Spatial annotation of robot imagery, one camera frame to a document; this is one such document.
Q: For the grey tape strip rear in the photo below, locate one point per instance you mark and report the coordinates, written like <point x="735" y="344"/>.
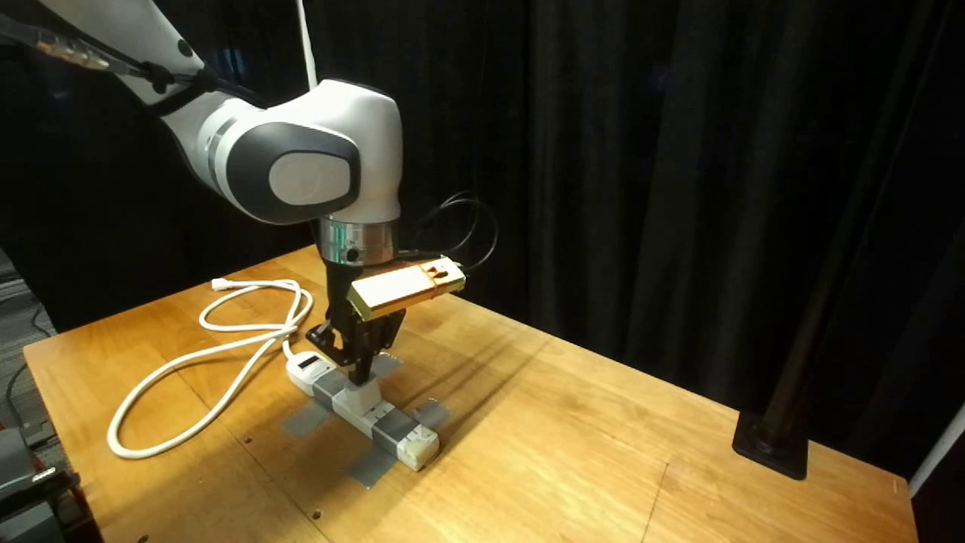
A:
<point x="398" y="439"/>

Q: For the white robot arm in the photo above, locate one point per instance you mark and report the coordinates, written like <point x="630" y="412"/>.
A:
<point x="327" y="158"/>

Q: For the black curtain backdrop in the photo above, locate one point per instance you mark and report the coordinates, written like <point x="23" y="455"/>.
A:
<point x="696" y="189"/>

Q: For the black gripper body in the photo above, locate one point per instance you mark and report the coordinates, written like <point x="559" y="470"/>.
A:
<point x="360" y="337"/>

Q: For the white power strip adapter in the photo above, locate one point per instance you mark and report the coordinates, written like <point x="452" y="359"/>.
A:
<point x="388" y="427"/>

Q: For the silver vertical pole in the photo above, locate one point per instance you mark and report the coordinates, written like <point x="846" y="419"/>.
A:
<point x="304" y="42"/>

